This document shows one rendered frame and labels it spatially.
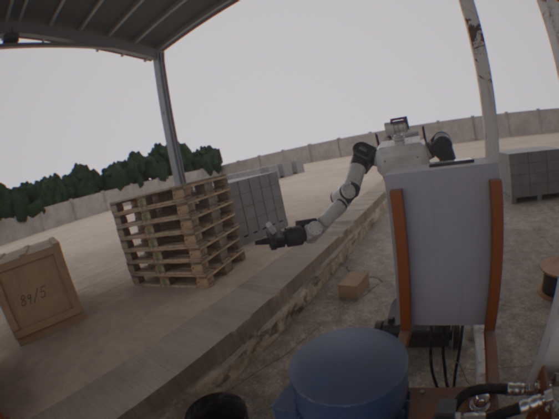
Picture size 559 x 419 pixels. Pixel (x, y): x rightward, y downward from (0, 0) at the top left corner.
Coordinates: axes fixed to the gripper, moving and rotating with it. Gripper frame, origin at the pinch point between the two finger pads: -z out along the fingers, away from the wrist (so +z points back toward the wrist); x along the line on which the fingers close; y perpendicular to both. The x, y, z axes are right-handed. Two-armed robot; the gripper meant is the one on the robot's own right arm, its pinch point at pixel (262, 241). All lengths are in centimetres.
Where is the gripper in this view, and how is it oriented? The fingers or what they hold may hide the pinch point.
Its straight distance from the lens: 124.4
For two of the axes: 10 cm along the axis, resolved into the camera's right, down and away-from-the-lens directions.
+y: 0.6, 9.2, 3.9
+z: 9.7, -1.4, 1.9
